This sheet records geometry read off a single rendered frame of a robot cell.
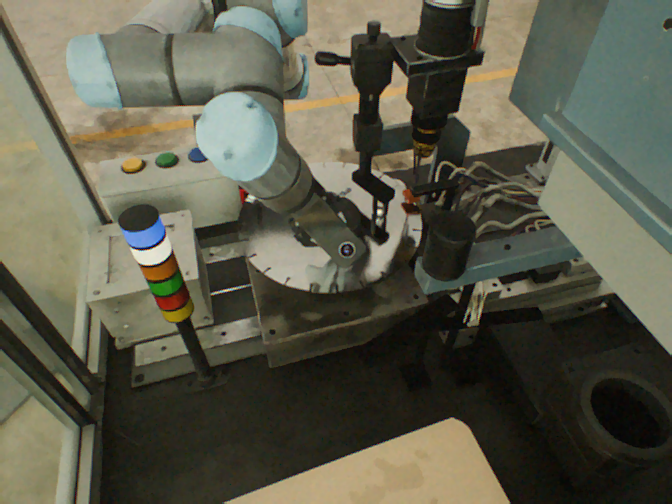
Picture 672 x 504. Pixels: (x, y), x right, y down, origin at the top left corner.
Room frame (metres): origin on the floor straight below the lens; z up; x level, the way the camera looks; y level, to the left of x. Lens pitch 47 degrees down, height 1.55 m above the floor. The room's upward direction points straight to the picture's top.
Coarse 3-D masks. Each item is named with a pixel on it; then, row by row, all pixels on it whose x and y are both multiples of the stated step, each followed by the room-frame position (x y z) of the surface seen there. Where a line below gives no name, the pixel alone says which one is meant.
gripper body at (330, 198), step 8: (312, 176) 0.46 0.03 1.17; (312, 184) 0.45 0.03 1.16; (320, 184) 0.50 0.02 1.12; (312, 192) 0.45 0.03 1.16; (320, 192) 0.49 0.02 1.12; (304, 200) 0.43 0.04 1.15; (328, 200) 0.48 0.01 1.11; (296, 208) 0.43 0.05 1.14; (336, 208) 0.49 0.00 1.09; (288, 216) 0.47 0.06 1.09; (296, 224) 0.45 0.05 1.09; (296, 232) 0.45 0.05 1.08; (304, 232) 0.46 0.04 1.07
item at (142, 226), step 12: (144, 204) 0.42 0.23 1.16; (120, 216) 0.40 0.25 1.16; (132, 216) 0.40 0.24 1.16; (144, 216) 0.40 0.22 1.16; (156, 216) 0.40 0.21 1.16; (132, 228) 0.38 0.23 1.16; (144, 228) 0.38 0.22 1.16; (156, 228) 0.39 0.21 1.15; (132, 240) 0.38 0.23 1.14; (144, 240) 0.38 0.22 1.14; (156, 240) 0.38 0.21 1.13
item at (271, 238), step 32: (352, 192) 0.68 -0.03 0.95; (256, 224) 0.59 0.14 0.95; (288, 224) 0.59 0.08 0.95; (384, 224) 0.59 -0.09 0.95; (416, 224) 0.59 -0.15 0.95; (256, 256) 0.52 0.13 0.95; (288, 256) 0.52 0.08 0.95; (320, 256) 0.52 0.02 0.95; (384, 256) 0.52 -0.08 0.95; (320, 288) 0.45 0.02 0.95; (352, 288) 0.45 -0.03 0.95
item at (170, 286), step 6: (174, 276) 0.39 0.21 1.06; (180, 276) 0.40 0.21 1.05; (150, 282) 0.38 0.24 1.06; (156, 282) 0.38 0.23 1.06; (162, 282) 0.38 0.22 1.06; (168, 282) 0.38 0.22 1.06; (174, 282) 0.38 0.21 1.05; (180, 282) 0.39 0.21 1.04; (150, 288) 0.38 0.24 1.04; (156, 288) 0.38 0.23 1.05; (162, 288) 0.38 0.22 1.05; (168, 288) 0.38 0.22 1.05; (174, 288) 0.38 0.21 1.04; (180, 288) 0.39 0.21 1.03; (156, 294) 0.38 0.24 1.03; (162, 294) 0.38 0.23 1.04; (168, 294) 0.38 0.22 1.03
